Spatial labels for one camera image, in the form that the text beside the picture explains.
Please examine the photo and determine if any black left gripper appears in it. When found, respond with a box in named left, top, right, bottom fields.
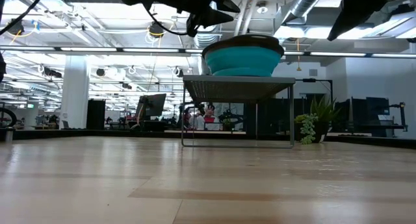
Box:
left=155, top=0, right=241, bottom=38

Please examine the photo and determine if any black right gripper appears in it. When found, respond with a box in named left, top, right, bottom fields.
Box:
left=327, top=0, right=393, bottom=42

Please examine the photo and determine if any blue collapsible colander grey rim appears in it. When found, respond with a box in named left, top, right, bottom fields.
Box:
left=201, top=34, right=285, bottom=78

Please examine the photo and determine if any black overhead mounted device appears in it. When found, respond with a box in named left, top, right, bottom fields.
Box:
left=6, top=18, right=25, bottom=36
left=148, top=21, right=165, bottom=39

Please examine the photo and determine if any grey perforated metal stand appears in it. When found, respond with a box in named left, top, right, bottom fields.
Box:
left=181, top=75, right=296, bottom=149

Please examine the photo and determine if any black desk with monitors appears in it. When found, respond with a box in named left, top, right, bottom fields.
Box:
left=334, top=96, right=409, bottom=138

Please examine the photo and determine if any spiky green potted plant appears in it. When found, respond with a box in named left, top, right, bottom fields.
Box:
left=310, top=95, right=341, bottom=143

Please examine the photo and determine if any person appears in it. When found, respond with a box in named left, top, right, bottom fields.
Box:
left=194, top=103, right=220, bottom=131

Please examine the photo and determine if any black computer monitor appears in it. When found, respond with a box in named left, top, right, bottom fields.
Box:
left=135, top=93, right=168, bottom=121

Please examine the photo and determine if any overhead light bar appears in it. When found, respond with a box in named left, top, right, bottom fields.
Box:
left=0, top=44, right=416, bottom=59

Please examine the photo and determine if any black cabinet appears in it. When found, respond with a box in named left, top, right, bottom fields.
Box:
left=86, top=98, right=107, bottom=131

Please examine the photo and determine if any white building column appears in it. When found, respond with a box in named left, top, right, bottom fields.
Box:
left=60, top=56, right=90, bottom=130

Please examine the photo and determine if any black round wheel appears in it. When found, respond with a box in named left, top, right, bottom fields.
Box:
left=0, top=106, right=18, bottom=128

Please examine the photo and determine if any silver ribbed air duct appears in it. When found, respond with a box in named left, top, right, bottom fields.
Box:
left=193, top=22, right=225, bottom=48
left=259, top=0, right=328, bottom=51

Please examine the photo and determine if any yellow hanging cord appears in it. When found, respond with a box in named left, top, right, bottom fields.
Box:
left=295, top=38, right=302, bottom=72

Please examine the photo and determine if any thin black metal frame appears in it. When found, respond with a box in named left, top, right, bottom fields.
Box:
left=294, top=77, right=334, bottom=103

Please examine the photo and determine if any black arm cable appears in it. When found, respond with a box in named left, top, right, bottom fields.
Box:
left=0, top=0, right=196, bottom=36

